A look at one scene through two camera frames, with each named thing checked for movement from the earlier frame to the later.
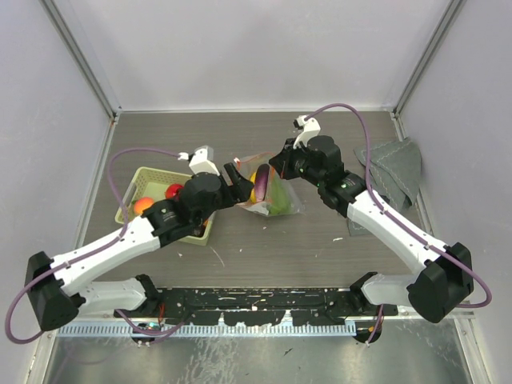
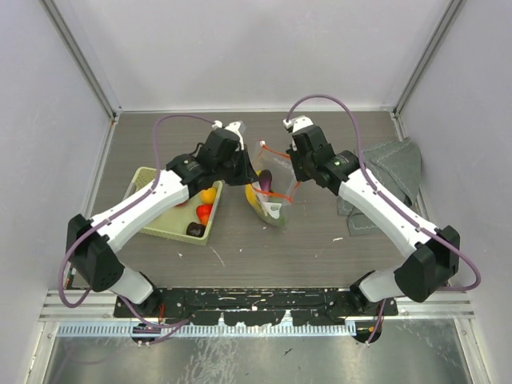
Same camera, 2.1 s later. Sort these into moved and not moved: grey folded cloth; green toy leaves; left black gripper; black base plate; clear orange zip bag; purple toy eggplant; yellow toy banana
Moved: clear orange zip bag; purple toy eggplant; green toy leaves; left black gripper; yellow toy banana
Not moved: grey folded cloth; black base plate
